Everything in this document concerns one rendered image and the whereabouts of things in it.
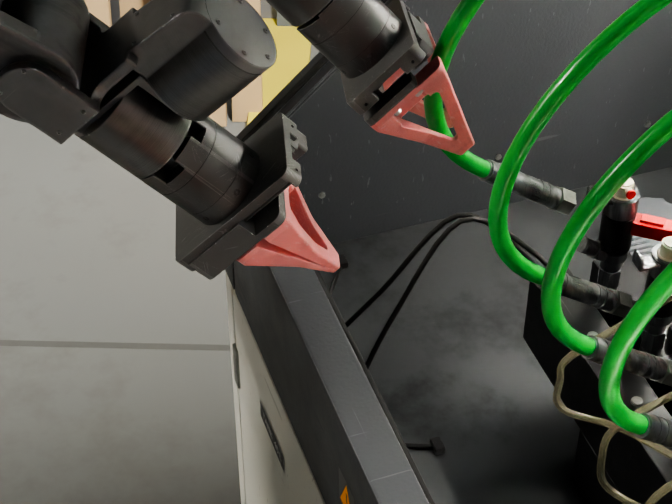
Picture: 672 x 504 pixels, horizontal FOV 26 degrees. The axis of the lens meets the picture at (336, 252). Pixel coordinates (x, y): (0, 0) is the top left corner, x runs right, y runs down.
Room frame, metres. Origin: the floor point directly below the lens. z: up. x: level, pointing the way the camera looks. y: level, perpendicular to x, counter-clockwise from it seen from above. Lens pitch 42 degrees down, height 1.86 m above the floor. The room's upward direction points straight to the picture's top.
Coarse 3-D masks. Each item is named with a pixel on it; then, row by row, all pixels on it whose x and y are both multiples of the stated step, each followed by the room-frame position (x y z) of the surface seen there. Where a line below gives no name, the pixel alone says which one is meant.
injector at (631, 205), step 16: (608, 208) 0.93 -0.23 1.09; (624, 208) 0.92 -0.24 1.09; (608, 224) 0.92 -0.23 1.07; (624, 224) 0.92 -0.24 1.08; (592, 240) 0.93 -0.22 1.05; (608, 240) 0.92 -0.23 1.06; (624, 240) 0.92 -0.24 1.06; (592, 256) 0.92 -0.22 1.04; (608, 256) 0.92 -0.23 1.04; (624, 256) 0.92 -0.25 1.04; (608, 272) 0.93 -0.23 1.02; (608, 320) 0.93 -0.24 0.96
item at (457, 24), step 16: (464, 0) 0.88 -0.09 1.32; (480, 0) 0.88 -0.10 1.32; (464, 16) 0.88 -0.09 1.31; (448, 32) 0.88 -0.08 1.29; (448, 48) 0.87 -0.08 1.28; (448, 64) 0.88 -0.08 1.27; (432, 96) 0.87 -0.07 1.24; (432, 112) 0.87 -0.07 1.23; (432, 128) 0.87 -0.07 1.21; (448, 128) 0.88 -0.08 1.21; (464, 160) 0.88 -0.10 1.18; (480, 160) 0.89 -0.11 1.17; (480, 176) 0.89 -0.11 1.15
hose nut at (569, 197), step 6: (564, 192) 0.91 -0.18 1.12; (570, 192) 0.92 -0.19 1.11; (564, 198) 0.91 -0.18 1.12; (570, 198) 0.91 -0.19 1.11; (558, 204) 0.91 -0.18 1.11; (564, 204) 0.91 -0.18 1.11; (570, 204) 0.91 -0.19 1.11; (576, 204) 0.91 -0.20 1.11; (558, 210) 0.91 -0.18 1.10; (564, 210) 0.91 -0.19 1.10; (570, 210) 0.91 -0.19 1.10
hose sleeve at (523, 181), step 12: (492, 168) 0.89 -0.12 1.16; (492, 180) 0.89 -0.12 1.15; (516, 180) 0.89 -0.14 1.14; (528, 180) 0.90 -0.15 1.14; (540, 180) 0.91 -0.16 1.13; (516, 192) 0.89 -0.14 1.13; (528, 192) 0.90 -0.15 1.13; (540, 192) 0.90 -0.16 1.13; (552, 192) 0.91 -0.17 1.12; (540, 204) 0.91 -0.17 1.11; (552, 204) 0.90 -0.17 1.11
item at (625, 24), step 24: (648, 0) 0.84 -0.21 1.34; (624, 24) 0.83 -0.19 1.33; (600, 48) 0.82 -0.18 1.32; (576, 72) 0.82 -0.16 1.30; (552, 96) 0.81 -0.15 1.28; (528, 120) 0.81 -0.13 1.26; (528, 144) 0.81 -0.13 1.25; (504, 168) 0.81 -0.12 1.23; (504, 192) 0.80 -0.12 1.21; (504, 216) 0.80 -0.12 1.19; (504, 240) 0.80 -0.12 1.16; (528, 264) 0.81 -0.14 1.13; (576, 288) 0.82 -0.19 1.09; (600, 288) 0.84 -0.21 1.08; (624, 312) 0.84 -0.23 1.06
